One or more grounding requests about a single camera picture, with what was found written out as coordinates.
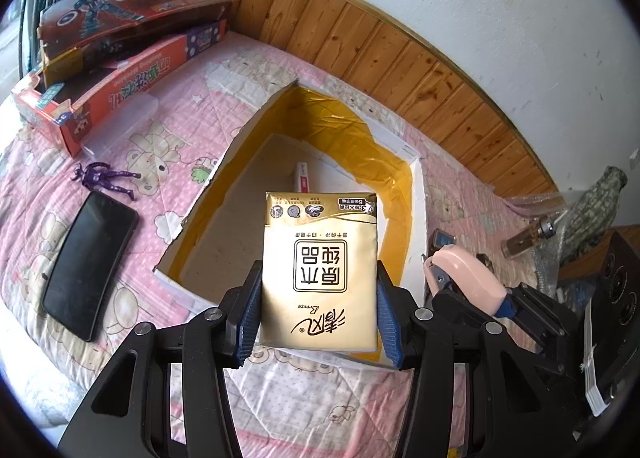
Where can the black smartphone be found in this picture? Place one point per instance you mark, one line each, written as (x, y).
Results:
(90, 263)

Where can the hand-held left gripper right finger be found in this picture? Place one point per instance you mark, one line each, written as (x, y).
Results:
(387, 323)

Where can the pink bear printed blanket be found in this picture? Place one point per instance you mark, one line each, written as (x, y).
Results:
(310, 413)

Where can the small red white box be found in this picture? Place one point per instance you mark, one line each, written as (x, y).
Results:
(302, 180)

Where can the dark red robot toy box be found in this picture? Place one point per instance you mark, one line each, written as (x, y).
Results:
(125, 7)

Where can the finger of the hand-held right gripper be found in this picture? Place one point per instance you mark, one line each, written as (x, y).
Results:
(452, 303)
(540, 318)

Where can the glass bottle metal cap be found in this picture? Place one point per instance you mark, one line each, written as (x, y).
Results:
(525, 240)

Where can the small blue tin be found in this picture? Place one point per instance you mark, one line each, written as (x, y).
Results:
(442, 240)

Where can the long orange toy box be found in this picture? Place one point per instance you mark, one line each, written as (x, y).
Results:
(115, 87)

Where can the purple action figure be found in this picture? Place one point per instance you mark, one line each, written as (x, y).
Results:
(95, 176)

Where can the camouflage cloth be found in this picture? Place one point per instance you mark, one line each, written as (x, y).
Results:
(595, 203)

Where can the clear plastic bag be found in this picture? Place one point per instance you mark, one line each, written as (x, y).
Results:
(545, 200)

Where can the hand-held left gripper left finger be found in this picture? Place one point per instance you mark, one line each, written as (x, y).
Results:
(248, 323)

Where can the gold tissue pack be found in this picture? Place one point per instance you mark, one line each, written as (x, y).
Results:
(320, 278)

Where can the clear plastic case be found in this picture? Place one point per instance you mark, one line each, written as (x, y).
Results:
(130, 120)

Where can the white cardboard box yellow lining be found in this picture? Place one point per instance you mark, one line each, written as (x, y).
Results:
(240, 172)

